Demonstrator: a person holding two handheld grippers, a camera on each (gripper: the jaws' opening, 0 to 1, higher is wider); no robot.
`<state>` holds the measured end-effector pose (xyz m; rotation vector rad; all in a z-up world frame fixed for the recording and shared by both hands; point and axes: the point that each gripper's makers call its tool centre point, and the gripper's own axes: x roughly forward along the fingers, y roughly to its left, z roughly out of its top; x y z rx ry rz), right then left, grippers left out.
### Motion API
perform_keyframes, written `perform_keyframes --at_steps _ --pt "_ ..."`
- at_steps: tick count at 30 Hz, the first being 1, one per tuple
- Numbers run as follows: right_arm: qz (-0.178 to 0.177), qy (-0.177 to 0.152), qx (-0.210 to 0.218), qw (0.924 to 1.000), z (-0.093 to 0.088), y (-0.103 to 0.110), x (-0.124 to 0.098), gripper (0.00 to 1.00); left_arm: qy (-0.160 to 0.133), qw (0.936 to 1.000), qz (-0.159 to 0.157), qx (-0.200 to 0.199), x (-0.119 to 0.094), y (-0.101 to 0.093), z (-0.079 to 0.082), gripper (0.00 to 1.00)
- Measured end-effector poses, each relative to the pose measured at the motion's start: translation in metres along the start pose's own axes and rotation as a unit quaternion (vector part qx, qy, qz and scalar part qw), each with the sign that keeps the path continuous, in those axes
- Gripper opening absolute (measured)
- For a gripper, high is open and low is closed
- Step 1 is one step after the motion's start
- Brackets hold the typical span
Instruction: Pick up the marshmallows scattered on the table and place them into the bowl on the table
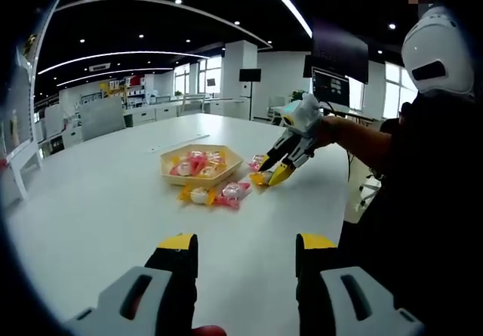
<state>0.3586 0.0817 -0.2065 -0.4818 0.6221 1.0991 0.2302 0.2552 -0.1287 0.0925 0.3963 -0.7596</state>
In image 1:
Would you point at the white chest-worn device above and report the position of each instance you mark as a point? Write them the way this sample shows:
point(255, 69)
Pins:
point(437, 53)

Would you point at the ceiling air conditioner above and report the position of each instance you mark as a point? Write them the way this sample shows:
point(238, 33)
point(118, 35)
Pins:
point(100, 66)

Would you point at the white table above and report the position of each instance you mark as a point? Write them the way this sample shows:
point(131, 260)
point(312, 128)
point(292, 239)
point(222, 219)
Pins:
point(94, 207)

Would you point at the white shelf with boxes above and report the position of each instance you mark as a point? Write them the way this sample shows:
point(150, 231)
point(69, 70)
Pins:
point(130, 88)

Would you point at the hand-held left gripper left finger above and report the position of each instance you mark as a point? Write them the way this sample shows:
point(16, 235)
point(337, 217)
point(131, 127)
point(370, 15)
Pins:
point(132, 302)

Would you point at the large black monitor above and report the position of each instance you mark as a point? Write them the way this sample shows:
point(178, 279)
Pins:
point(339, 54)

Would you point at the white air purifier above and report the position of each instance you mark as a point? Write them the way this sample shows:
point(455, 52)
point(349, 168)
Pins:
point(245, 98)

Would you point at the yellow wall decoration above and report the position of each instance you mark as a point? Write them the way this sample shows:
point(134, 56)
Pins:
point(111, 88)

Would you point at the white office chair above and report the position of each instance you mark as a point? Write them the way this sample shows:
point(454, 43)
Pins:
point(192, 103)

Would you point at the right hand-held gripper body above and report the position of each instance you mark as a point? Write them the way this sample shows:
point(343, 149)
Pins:
point(303, 117)

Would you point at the white desk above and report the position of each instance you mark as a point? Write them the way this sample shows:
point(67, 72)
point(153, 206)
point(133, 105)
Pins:
point(277, 111)

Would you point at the lit computer monitor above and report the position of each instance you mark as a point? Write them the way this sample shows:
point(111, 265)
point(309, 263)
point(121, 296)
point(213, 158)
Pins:
point(332, 88)

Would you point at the white display shelf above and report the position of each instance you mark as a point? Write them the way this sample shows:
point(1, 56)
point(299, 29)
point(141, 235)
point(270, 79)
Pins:
point(17, 162)

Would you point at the white drawer cabinet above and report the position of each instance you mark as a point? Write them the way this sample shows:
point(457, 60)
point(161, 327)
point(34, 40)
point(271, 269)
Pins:
point(166, 111)
point(145, 115)

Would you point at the black yellow snack bag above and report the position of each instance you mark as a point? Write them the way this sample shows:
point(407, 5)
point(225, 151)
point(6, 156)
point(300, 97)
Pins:
point(30, 45)

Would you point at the grey mesh office chair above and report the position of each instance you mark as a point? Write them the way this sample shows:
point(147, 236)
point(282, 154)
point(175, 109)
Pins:
point(102, 119)

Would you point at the black screen on stand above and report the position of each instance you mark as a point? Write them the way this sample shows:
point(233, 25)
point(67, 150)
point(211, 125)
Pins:
point(250, 74)

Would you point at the potted green plant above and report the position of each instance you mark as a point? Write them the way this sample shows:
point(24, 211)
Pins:
point(298, 95)

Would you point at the person's left hand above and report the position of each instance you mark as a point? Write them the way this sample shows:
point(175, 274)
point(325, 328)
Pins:
point(207, 331)

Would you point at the white power strip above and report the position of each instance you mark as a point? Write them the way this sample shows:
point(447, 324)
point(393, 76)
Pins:
point(177, 143)

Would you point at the cream drink bottle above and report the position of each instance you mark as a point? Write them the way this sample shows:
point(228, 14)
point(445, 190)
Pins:
point(14, 126)

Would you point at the white swivel chair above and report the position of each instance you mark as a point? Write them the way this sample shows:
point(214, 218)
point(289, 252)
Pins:
point(371, 185)

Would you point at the beige hexagonal bowl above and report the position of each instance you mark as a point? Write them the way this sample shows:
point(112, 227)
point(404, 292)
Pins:
point(200, 180)

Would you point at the small black screen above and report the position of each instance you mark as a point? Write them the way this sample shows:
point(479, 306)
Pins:
point(211, 82)

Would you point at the person in black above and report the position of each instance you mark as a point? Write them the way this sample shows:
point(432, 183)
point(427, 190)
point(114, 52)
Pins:
point(422, 219)

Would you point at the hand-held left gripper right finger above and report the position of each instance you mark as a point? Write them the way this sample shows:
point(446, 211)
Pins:
point(354, 302)

